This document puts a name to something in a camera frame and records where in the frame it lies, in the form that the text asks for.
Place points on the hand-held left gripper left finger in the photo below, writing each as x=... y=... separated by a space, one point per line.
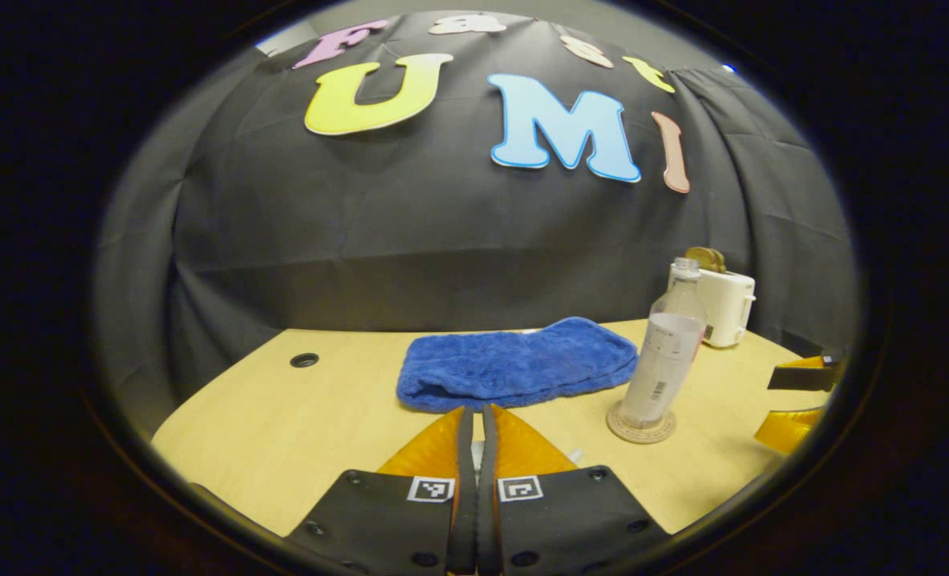
x=465 y=496

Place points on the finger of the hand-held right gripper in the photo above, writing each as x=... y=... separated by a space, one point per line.
x=790 y=428
x=802 y=378

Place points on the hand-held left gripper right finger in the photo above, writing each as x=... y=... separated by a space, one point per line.
x=487 y=496

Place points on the clear water bottle red label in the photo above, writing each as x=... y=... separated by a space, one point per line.
x=666 y=360

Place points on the round cork coaster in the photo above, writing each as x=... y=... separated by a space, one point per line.
x=622 y=430

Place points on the white toaster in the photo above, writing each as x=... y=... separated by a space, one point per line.
x=730 y=308

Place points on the blue towel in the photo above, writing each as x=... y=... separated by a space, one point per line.
x=514 y=364

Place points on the brown bread slice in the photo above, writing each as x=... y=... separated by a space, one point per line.
x=708 y=258

